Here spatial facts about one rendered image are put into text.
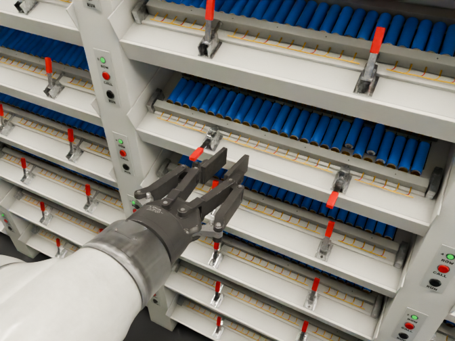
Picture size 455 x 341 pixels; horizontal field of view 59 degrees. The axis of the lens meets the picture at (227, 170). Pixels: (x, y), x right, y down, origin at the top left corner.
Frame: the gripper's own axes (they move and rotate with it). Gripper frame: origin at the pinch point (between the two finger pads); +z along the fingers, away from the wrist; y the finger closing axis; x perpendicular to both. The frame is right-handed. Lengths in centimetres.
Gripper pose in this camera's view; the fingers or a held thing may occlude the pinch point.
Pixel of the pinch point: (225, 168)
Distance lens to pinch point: 61.6
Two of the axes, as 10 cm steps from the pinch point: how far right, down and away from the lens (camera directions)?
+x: -0.8, 8.3, 5.5
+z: 4.6, -4.5, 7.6
